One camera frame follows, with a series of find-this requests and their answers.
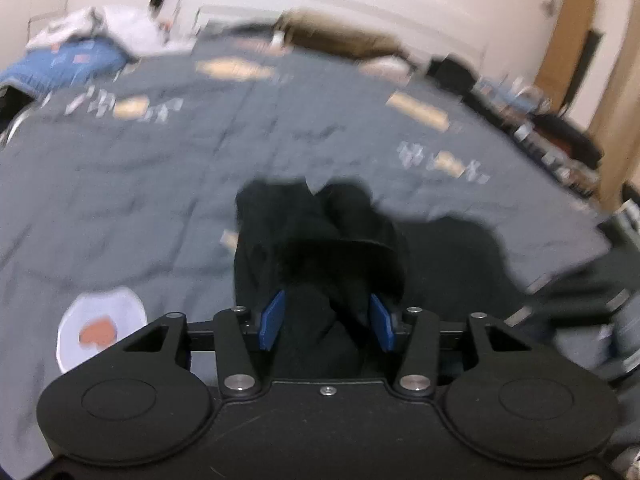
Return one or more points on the white clothes pile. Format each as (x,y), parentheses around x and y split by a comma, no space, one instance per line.
(120,27)

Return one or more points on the white pillow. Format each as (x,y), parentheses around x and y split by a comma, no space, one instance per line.
(387,67)

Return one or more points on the folded clothes stack, blue top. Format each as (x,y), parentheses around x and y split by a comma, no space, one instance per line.
(515,100)

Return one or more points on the tall brown cardboard box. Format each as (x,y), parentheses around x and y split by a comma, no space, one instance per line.
(565,45)

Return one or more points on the black shirt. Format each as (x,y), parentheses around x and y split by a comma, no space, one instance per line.
(320,260)

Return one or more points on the grey printed quilt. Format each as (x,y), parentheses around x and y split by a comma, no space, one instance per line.
(150,185)

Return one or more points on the black clothes pile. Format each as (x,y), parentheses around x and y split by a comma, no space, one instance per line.
(452,74)

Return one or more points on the white bed headboard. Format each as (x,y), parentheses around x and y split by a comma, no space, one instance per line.
(350,0)

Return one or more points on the folded black and white clothes stack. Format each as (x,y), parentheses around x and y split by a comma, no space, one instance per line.
(627,222)

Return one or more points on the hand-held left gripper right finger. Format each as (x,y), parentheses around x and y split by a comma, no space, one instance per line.
(382,322)

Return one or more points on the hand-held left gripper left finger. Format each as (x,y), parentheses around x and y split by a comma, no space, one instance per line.
(272,320)

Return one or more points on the blue denim cloth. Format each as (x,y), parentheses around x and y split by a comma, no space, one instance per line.
(60,65)

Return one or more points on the stack of brown folded clothes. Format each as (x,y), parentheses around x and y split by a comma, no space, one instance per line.
(340,35)

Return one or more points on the folded clothes stack, black top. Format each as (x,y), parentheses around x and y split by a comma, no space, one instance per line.
(565,145)

